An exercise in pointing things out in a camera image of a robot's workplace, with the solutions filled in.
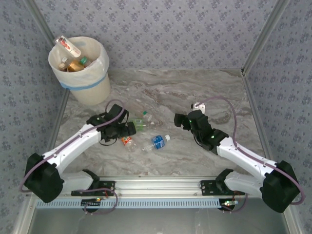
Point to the green label plastic bottle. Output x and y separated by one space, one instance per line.
139 124

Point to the orange red label bottle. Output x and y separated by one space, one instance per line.
127 141

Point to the clear bottle with green cap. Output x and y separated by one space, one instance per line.
84 60
145 112

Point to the white red label bottle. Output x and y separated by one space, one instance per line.
68 46

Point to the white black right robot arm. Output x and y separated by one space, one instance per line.
243 156

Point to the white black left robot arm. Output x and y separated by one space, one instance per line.
73 143

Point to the white plastic bin liner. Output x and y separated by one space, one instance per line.
92 73

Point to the black electronics board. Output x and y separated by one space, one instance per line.
89 202
228 203

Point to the grey metal panel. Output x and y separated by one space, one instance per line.
156 221

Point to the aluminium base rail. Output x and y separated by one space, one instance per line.
156 186

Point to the aluminium corner post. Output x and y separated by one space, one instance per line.
265 36
41 22

